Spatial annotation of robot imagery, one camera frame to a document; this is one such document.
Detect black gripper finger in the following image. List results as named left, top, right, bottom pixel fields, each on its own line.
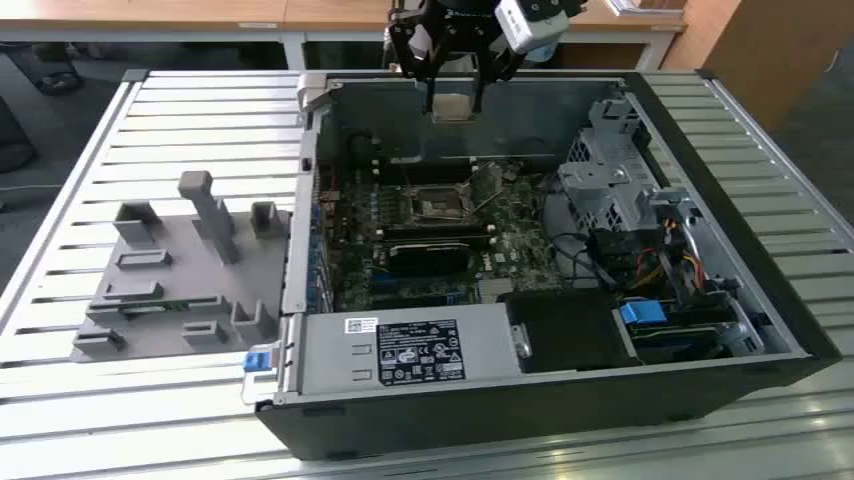
left=388, top=7, right=447, bottom=120
left=474, top=37, right=528, bottom=121

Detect silver square CPU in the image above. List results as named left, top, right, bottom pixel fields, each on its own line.
left=431, top=92, right=479, bottom=123

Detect metal socket cover frame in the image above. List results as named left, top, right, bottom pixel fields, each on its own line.
left=466, top=160, right=516, bottom=212

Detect black RAM slot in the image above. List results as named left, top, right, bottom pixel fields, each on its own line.
left=380, top=225, right=495, bottom=236
left=371, top=175, right=472, bottom=186
left=380, top=232, right=496, bottom=245
left=371, top=167, right=472, bottom=179

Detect CPU socket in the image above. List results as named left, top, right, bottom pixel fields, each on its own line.
left=407, top=184, right=468, bottom=224

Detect silver disk bay cage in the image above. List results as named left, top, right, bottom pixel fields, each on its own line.
left=556, top=97, right=668, bottom=234

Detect green motherboard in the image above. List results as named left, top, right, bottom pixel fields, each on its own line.
left=312, top=154, right=588, bottom=311

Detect brown wooden cabinet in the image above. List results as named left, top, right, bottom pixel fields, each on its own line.
left=666, top=0, right=854, bottom=134

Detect black shrouded graphics card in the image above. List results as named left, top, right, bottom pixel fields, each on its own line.
left=388, top=242, right=472, bottom=277

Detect silver chipset heatsink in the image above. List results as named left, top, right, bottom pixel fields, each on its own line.
left=476, top=277, right=519, bottom=304

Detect dark shoe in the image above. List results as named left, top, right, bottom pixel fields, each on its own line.
left=36, top=69, right=85, bottom=96

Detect blue disk carrier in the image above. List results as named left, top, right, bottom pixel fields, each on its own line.
left=618, top=298, right=668, bottom=331

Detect grey plastic parts rack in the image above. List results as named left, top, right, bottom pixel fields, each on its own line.
left=69, top=170, right=295, bottom=364

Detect silver power supply with label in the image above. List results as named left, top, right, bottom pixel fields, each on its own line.
left=292, top=312, right=528, bottom=396

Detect green RAM stick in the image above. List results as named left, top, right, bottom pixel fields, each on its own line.
left=117, top=299, right=221, bottom=316

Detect blue case latch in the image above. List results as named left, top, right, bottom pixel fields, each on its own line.
left=243, top=349, right=279, bottom=374

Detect black open PC case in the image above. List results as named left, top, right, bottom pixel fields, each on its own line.
left=252, top=69, right=843, bottom=462

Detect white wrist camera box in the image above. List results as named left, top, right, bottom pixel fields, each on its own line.
left=494, top=0, right=574, bottom=53

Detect wooden desk white frame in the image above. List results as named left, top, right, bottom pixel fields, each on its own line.
left=283, top=0, right=688, bottom=71
left=0, top=0, right=289, bottom=71

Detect grey case handle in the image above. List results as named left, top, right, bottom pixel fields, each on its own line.
left=295, top=74, right=335, bottom=126

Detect black wire bundle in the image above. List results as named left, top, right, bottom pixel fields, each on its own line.
left=546, top=232, right=622, bottom=291

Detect yellow red power wires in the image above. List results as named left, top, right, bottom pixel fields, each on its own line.
left=626, top=219, right=708, bottom=296

